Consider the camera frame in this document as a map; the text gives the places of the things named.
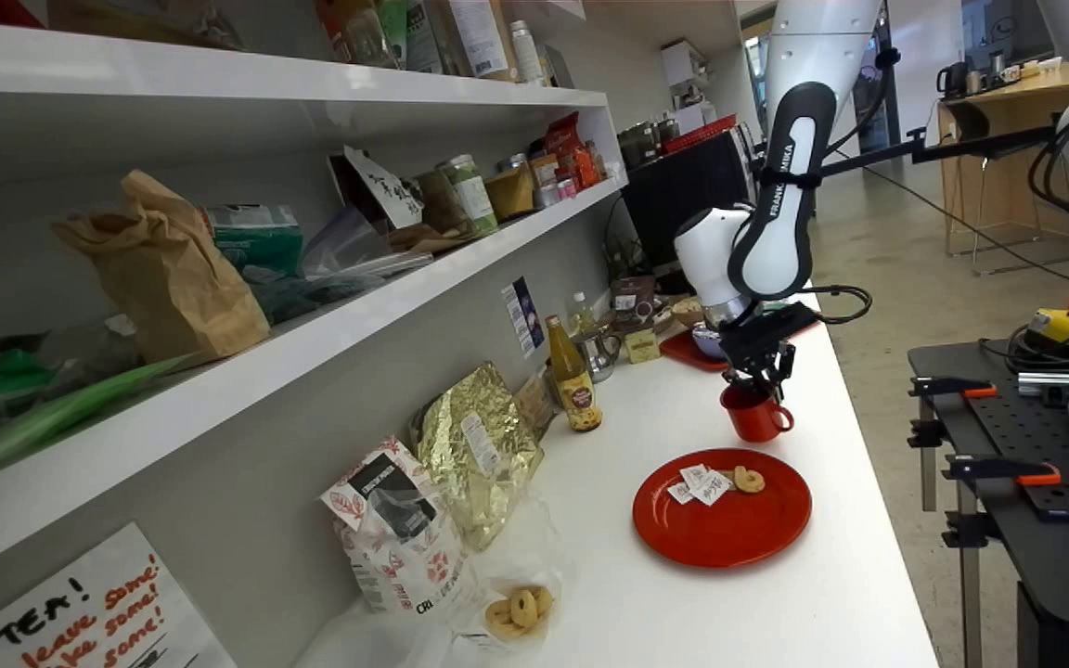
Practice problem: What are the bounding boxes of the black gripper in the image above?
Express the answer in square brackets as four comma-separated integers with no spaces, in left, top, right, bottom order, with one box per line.
[712,299,829,397]

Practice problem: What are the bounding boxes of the red cup with handle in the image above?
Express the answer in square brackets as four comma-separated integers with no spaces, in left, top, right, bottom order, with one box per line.
[716,374,798,446]

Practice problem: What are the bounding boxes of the red flat tray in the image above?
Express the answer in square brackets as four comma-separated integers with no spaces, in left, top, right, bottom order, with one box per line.
[655,325,733,374]

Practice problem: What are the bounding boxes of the large white printed sugar packet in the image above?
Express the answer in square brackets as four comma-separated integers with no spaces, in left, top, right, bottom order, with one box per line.
[686,466,733,509]

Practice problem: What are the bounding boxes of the red round plate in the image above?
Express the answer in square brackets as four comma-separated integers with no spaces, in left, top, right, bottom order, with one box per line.
[627,446,816,576]

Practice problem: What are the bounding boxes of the yellow bottle with brown label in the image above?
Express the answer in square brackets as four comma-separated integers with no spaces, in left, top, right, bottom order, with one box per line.
[543,311,610,439]

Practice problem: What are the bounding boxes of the dark info card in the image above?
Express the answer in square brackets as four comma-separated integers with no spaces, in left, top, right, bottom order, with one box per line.
[501,269,548,365]

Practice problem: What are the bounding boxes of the black boom rod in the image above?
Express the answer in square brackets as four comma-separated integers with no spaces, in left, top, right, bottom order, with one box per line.
[811,121,1061,175]

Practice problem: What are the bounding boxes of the red snack packets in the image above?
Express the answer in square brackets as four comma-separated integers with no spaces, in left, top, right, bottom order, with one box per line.
[539,111,610,198]

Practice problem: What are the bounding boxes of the gold foil bag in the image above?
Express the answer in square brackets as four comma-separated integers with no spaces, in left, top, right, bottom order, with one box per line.
[413,361,548,556]

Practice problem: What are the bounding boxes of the brown tin can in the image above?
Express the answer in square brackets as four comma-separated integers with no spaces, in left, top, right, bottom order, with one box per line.
[481,159,543,227]

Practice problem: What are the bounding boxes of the wooden desk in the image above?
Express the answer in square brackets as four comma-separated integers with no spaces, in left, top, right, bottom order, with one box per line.
[936,60,1069,262]

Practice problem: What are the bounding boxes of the black workbench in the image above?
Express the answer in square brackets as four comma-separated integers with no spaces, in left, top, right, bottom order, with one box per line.
[904,337,1069,668]

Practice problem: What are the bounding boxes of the cookies in clear bag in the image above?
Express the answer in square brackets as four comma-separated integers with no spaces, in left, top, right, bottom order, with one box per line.
[455,569,563,650]

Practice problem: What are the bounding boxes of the green-labelled jar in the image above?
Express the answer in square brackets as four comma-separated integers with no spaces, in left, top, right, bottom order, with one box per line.
[438,151,501,240]

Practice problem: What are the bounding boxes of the white plastic bottle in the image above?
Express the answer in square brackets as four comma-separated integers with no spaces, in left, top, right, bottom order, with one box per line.
[503,16,551,87]

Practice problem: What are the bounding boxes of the white coffee bag black label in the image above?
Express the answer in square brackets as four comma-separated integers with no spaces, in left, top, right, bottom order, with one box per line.
[319,434,471,618]

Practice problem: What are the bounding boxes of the white folded cardboard box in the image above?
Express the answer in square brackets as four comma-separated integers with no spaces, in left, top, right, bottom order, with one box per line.
[326,139,425,232]

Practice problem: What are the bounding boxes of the brown paper bag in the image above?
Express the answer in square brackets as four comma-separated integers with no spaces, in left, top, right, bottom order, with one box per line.
[49,168,276,368]

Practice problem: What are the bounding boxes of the white handwritten tea sign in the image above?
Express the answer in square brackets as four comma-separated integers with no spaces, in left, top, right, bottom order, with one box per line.
[0,519,236,668]

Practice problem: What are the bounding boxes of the green plastic packages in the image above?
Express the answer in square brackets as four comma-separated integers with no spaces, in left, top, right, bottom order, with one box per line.
[0,329,196,496]

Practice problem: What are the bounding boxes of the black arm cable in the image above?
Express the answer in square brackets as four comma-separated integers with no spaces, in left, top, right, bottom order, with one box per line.
[791,283,877,329]

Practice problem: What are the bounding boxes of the orange-handled bar clamp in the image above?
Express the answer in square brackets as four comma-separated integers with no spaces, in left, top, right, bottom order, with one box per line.
[940,452,1066,494]
[904,374,1002,409]

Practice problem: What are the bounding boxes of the white wall shelf unit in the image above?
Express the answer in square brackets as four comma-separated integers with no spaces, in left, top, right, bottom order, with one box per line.
[0,16,632,588]

